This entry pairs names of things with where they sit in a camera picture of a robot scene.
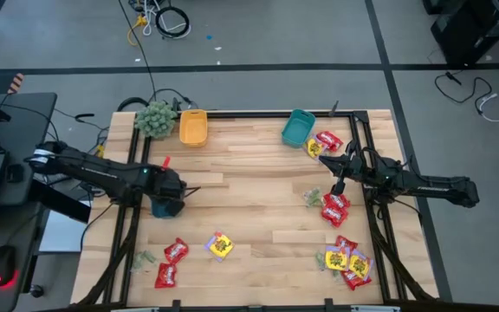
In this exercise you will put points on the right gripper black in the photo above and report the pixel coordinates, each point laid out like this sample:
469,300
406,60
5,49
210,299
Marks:
353,169

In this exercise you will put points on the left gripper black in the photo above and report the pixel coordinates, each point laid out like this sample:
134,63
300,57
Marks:
169,184

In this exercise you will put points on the red Skittles candy pack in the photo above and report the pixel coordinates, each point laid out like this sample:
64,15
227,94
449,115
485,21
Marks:
337,200
355,281
345,242
334,215
176,251
329,141
166,276

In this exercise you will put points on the clear bag of green candy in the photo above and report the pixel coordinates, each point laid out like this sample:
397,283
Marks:
138,262
320,260
335,274
313,197
150,256

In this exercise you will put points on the blue-grey plastic bin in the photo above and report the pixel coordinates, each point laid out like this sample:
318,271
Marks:
165,210

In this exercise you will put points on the yellow Sour Patch candy pack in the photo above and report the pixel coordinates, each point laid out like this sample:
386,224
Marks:
337,259
359,265
220,246
314,148

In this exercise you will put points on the yellow plastic bin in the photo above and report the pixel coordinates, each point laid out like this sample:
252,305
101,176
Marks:
193,130

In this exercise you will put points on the teal plastic bin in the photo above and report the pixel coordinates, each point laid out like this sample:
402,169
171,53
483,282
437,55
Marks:
297,128

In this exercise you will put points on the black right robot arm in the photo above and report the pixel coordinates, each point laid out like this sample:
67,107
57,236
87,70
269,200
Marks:
427,187

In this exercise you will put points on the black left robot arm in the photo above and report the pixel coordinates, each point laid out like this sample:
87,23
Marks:
102,173

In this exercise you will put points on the red tab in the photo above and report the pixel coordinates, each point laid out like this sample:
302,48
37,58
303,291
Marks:
166,161

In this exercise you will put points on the green artificial potted plant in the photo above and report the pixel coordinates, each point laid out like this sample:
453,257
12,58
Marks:
156,119

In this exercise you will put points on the black flat panel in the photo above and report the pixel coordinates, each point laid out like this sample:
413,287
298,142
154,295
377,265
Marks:
59,203

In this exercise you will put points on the white flat board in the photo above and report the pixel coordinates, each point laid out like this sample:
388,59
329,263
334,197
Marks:
61,234

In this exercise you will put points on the small black desk device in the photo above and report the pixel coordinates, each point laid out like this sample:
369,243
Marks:
14,172

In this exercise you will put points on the grey office desk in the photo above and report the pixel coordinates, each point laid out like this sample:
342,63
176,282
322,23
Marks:
20,130

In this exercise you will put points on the black round knob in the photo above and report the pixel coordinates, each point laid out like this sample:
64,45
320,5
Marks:
37,290

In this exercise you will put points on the black equipment case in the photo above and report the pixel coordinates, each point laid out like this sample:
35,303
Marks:
470,30

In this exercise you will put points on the black computer mouse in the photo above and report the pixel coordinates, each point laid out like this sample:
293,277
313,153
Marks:
1,262

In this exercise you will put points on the orange black striped marker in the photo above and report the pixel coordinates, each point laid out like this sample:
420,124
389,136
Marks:
15,83

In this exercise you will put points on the black antenna bracket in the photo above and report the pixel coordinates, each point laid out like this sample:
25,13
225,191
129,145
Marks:
334,110

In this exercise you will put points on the black aluminium table frame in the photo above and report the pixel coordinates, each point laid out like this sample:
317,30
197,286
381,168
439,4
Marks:
249,114

